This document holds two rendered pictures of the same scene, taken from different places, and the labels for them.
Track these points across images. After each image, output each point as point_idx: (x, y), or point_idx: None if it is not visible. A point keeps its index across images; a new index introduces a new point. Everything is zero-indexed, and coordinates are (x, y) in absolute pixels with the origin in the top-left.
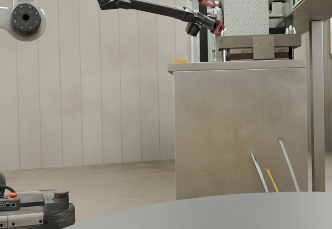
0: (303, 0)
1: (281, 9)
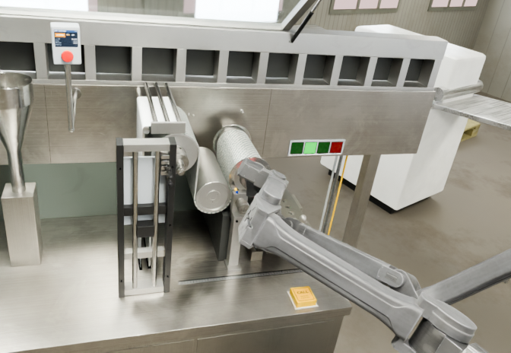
0: (331, 154)
1: (209, 144)
